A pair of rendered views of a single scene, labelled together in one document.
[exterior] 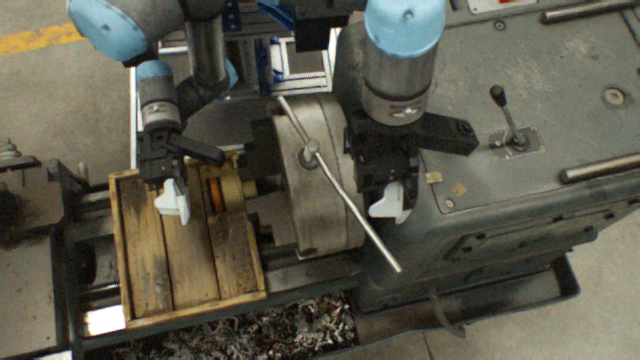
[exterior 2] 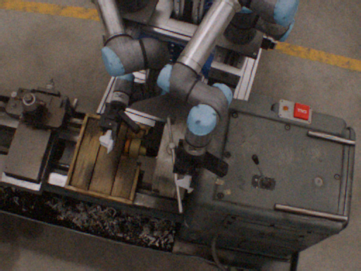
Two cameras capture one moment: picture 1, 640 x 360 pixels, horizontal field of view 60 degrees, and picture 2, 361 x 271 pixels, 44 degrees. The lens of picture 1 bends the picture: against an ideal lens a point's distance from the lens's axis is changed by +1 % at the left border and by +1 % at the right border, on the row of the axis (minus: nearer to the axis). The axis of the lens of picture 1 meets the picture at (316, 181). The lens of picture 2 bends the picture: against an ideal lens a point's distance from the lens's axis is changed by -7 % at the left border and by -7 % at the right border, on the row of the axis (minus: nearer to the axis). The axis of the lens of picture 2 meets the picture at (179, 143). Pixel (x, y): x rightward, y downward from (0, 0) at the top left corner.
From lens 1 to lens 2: 0.81 m
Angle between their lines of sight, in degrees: 7
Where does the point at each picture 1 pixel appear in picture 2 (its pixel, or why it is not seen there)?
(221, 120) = (159, 101)
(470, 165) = (238, 183)
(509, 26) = (291, 129)
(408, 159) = (195, 168)
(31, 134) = (57, 65)
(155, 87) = (123, 85)
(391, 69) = (190, 135)
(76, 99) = (88, 54)
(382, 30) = (190, 122)
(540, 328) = not seen: outside the picture
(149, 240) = (90, 152)
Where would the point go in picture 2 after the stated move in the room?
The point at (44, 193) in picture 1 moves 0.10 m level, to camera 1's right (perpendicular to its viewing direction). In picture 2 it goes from (57, 111) to (75, 123)
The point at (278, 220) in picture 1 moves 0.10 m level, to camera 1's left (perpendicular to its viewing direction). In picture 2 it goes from (149, 170) to (126, 157)
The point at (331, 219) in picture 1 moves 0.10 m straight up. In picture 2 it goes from (170, 180) to (171, 171)
